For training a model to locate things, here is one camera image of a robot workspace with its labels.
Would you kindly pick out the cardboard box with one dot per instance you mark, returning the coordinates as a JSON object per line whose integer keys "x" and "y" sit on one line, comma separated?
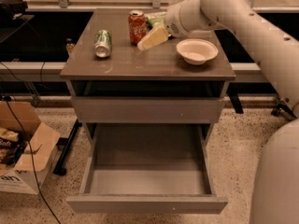
{"x": 28, "y": 174}

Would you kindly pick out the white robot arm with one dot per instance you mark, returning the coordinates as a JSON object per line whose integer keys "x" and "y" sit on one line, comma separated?
{"x": 275, "y": 197}

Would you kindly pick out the snack bags in box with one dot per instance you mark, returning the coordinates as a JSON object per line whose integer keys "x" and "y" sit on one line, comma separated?
{"x": 9, "y": 144}

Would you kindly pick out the white bowl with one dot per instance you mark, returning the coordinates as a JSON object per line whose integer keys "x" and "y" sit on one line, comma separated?
{"x": 196, "y": 51}

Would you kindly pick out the green soda can lying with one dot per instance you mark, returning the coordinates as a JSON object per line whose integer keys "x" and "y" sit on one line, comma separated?
{"x": 103, "y": 44}

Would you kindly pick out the open grey middle drawer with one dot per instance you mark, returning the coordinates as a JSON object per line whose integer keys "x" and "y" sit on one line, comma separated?
{"x": 147, "y": 168}

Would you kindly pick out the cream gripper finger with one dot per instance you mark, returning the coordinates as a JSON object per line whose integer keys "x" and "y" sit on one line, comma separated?
{"x": 156, "y": 36}

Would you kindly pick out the black bag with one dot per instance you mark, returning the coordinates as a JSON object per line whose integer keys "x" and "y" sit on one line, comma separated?
{"x": 12, "y": 9}

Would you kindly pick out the black office chair base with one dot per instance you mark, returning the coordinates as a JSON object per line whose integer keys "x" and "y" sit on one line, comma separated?
{"x": 281, "y": 107}

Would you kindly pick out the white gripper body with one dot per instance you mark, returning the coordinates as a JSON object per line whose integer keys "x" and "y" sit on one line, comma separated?
{"x": 173, "y": 21}

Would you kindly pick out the closed grey top drawer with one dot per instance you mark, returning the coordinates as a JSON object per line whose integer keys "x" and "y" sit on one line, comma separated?
{"x": 134, "y": 110}

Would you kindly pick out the green chip bag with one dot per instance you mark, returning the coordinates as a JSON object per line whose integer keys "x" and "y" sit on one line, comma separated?
{"x": 155, "y": 19}

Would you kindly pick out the black table leg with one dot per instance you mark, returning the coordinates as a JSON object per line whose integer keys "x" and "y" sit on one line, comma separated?
{"x": 64, "y": 145}

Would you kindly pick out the red coke can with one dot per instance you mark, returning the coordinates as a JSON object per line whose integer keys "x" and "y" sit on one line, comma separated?
{"x": 137, "y": 25}

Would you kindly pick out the grey drawer cabinet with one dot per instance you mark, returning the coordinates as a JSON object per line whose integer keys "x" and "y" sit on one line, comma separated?
{"x": 128, "y": 72}

